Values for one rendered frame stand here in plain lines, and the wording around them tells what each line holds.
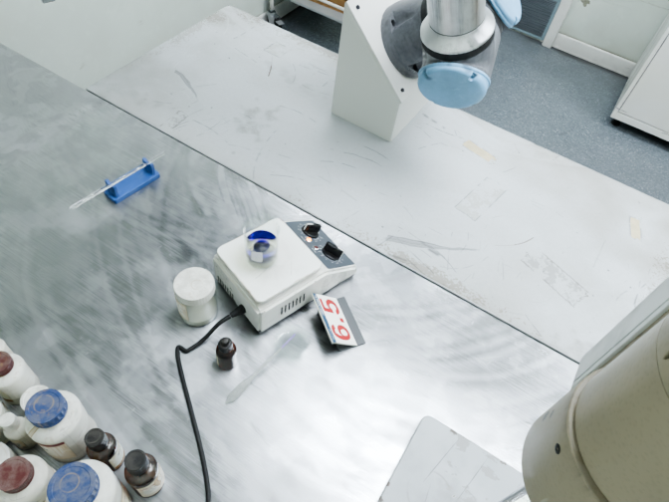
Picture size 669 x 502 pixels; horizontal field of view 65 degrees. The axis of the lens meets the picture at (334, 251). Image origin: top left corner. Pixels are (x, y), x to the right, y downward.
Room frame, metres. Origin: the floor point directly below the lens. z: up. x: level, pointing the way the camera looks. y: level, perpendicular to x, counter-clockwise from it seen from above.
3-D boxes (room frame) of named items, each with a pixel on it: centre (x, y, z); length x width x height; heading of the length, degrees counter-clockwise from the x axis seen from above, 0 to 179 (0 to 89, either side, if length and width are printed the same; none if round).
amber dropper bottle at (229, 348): (0.33, 0.13, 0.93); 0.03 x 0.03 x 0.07
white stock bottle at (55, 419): (0.19, 0.30, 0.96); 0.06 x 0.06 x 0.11
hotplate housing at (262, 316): (0.49, 0.08, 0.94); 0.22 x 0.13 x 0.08; 137
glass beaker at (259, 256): (0.47, 0.11, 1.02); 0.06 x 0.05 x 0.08; 24
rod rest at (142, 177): (0.64, 0.39, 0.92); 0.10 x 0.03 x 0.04; 149
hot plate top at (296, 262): (0.47, 0.10, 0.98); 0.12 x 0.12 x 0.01; 47
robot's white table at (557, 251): (0.86, -0.06, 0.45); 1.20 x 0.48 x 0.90; 66
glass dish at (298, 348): (0.37, 0.04, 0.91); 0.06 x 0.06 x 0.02
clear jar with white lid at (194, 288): (0.41, 0.19, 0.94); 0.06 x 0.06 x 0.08
